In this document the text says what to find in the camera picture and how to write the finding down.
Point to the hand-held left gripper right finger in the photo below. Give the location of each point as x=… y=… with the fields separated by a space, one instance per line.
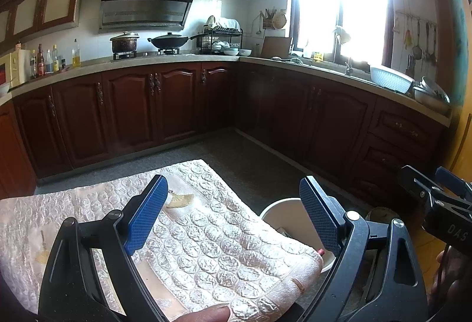
x=319 y=215

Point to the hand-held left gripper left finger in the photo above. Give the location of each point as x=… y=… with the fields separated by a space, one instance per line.
x=145 y=215

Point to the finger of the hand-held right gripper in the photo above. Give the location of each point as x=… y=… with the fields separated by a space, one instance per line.
x=416 y=182
x=450 y=178

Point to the large white bucket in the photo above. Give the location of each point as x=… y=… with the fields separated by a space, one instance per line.
x=284 y=211

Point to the person's right hand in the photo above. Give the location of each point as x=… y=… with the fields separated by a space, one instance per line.
x=442 y=270

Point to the person's left hand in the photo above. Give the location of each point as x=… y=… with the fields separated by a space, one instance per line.
x=206 y=315

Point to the small dirty bucket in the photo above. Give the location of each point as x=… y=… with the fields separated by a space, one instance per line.
x=381 y=215

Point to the quilted cream table cloth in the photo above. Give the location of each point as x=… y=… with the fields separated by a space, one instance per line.
x=206 y=233

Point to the metal bowls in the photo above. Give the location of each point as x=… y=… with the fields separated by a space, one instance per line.
x=431 y=99

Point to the lower wooden cabinets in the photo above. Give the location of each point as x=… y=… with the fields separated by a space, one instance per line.
x=129 y=115

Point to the white plastic colander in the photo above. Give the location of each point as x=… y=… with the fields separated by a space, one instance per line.
x=391 y=80

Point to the hanging kitchen utensils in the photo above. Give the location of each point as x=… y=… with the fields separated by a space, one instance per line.
x=416 y=45

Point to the yellow sponge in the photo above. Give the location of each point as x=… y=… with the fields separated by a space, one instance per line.
x=318 y=56

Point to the gas stove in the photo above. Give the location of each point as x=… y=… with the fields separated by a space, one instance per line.
x=125 y=56

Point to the sink faucet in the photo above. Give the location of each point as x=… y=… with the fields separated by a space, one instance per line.
x=343 y=36

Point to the dark cooking pot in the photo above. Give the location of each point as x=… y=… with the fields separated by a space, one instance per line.
x=124 y=44

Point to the wooden cutting board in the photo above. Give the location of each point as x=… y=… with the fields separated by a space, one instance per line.
x=276 y=47

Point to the cooking oil bottle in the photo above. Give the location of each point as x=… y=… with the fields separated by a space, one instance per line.
x=76 y=56

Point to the black wok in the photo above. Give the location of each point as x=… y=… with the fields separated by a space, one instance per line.
x=169 y=42

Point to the yellow label bottle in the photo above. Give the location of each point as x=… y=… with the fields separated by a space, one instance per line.
x=55 y=60

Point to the white bowls beside rack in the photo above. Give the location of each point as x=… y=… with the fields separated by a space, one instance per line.
x=238 y=52

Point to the red sauce bottle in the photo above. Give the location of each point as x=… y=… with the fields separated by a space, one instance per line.
x=41 y=62

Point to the white capped dark bottle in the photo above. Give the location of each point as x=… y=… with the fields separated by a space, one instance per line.
x=33 y=66

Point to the white bowl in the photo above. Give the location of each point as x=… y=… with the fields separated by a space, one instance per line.
x=4 y=88

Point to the black dish rack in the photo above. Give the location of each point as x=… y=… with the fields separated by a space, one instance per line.
x=217 y=36

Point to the window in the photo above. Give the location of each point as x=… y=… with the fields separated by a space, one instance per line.
x=343 y=1

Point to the cream microwave oven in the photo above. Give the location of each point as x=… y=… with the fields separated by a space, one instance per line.
x=16 y=66

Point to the round woven trivet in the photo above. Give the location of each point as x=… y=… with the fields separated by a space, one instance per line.
x=280 y=19

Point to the chopstick holder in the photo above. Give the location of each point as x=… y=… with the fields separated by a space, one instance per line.
x=267 y=21

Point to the teal wall picture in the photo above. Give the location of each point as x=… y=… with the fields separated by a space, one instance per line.
x=462 y=49

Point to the glass door wall cabinets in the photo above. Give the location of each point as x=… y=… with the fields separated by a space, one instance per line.
x=48 y=7

